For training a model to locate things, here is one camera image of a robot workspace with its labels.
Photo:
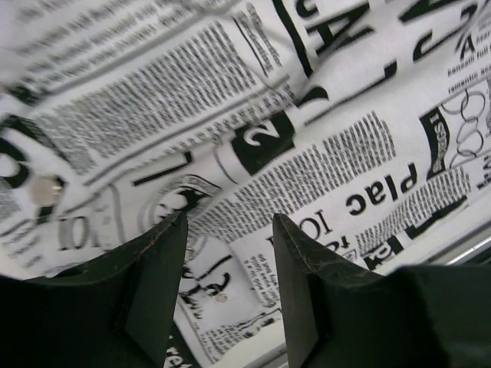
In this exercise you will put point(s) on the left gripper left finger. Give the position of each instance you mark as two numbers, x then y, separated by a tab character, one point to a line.
115	310

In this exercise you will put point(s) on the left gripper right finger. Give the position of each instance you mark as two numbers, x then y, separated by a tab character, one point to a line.
338	314

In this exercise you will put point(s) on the newspaper print trousers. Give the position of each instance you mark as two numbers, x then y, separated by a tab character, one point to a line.
366	122

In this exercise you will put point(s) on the aluminium rail frame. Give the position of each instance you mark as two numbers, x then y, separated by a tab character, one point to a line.
469	252

